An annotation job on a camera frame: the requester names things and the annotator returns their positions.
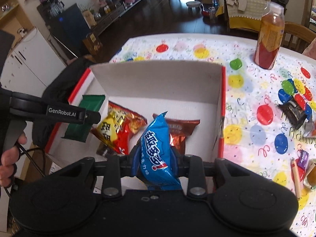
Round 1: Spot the black cable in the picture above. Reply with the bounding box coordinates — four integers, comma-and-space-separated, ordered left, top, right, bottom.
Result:
17, 143, 46, 179

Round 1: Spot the clear bread packet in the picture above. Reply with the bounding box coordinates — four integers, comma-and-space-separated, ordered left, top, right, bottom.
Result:
303, 162, 316, 191

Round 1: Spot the black snack packet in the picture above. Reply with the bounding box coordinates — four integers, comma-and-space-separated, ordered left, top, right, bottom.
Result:
276, 98, 313, 130

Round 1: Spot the white cabinet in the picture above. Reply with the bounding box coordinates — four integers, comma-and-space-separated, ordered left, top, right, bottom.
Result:
0, 27, 66, 104

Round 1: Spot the black jacket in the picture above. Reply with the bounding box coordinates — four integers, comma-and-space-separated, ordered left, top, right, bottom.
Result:
32, 56, 93, 149

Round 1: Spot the red and white cardboard box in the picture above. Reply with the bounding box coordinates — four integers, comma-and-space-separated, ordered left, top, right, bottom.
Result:
46, 62, 227, 169

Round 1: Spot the tv cabinet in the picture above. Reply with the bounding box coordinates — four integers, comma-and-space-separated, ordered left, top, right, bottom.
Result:
93, 0, 149, 31

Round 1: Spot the small orange snack packet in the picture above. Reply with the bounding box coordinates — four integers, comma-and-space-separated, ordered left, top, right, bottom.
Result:
303, 120, 316, 138

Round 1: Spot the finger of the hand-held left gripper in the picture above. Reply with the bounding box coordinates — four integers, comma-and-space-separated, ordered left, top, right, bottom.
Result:
84, 110, 102, 125

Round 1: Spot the pencil-shaped wafer stick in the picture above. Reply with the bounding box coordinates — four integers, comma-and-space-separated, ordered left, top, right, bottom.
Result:
291, 158, 303, 199

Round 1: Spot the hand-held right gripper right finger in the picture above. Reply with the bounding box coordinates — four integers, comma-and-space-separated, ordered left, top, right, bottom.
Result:
170, 146, 245, 200

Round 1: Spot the brown snack packet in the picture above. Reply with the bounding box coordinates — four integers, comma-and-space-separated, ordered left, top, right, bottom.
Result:
152, 113, 201, 155

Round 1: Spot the black cabinet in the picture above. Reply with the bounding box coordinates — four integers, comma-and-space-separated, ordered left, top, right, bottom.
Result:
37, 3, 91, 58

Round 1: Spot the amber drink bottle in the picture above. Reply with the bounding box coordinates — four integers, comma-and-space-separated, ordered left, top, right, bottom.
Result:
253, 1, 286, 70

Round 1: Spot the small round stool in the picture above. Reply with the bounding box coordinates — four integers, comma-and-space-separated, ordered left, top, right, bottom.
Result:
186, 1, 202, 12

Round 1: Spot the person's left hand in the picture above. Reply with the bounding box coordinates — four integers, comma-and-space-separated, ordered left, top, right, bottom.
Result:
0, 132, 28, 188

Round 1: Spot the sofa with yellow cover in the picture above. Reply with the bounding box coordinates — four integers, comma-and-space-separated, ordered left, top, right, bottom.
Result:
217, 0, 270, 33

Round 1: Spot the wooden chair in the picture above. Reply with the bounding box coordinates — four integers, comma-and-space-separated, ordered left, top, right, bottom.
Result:
281, 22, 316, 53

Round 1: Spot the blue snack packet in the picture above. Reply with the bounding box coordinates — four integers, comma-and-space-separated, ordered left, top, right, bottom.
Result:
136, 111, 183, 192

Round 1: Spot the red and yellow snack packet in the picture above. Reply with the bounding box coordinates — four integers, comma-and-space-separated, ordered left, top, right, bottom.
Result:
91, 101, 149, 155

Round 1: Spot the green snack packet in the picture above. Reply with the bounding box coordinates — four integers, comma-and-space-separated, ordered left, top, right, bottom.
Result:
61, 94, 109, 143

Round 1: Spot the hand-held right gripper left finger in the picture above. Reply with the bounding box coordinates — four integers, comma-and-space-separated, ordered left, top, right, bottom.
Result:
62, 145, 142, 199

